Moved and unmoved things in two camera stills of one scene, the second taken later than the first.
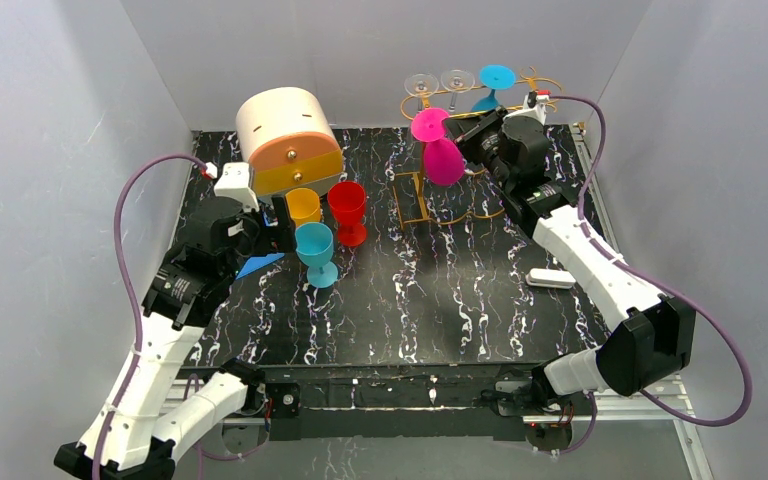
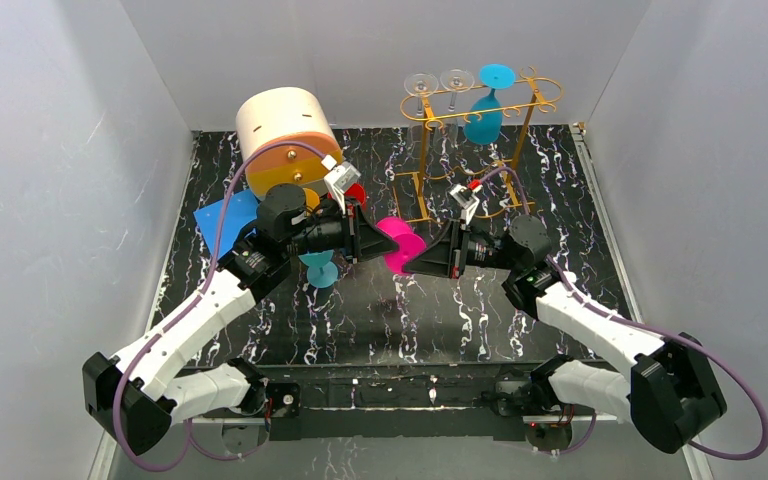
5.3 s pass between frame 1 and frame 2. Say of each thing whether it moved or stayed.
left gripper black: moved
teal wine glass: stayed
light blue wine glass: stayed
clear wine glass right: stayed
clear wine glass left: stayed
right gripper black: moved
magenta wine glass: moved
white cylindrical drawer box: stayed
